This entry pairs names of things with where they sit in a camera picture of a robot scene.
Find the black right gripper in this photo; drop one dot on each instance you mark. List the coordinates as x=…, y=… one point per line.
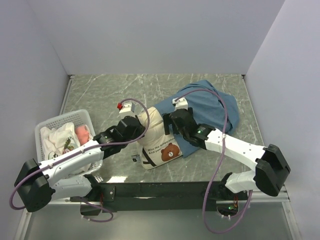
x=168, y=120

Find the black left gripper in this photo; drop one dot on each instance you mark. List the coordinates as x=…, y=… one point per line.
x=141, y=129

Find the blue fabric pillowcase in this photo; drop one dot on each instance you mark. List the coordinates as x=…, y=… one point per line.
x=207, y=108

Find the cream bear print pillow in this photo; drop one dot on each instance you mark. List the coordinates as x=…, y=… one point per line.
x=156, y=148

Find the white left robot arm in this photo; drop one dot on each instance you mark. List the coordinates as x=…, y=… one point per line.
x=39, y=183

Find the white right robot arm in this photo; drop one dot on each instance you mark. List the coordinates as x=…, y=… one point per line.
x=268, y=168

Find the pink cloth in basket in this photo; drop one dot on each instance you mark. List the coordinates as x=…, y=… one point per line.
x=83, y=134

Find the white plastic laundry basket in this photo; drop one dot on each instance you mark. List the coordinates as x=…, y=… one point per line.
x=78, y=117

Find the white printed cloth in basket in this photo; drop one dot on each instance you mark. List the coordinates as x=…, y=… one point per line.
x=57, y=142

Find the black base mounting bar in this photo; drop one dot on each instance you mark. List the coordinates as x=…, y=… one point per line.
x=149, y=196

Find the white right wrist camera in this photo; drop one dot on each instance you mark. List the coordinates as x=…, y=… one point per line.
x=180, y=103

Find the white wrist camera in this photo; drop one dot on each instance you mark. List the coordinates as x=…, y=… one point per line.
x=126, y=110
x=180, y=103

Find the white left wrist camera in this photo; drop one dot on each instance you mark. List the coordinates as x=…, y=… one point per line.
x=126, y=110

